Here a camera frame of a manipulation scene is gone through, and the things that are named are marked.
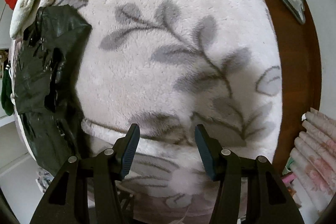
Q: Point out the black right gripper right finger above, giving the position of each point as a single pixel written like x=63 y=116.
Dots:
x=268 y=199

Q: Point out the pink floral folded bedding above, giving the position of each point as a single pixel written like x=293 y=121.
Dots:
x=312 y=159

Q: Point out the black leather jacket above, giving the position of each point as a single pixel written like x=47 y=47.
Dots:
x=44 y=85

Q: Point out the white grey floral blanket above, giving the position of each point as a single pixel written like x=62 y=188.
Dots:
x=169 y=65

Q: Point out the dark green garment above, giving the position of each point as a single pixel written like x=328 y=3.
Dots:
x=6 y=92

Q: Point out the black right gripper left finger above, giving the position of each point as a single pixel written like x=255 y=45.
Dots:
x=66 y=199

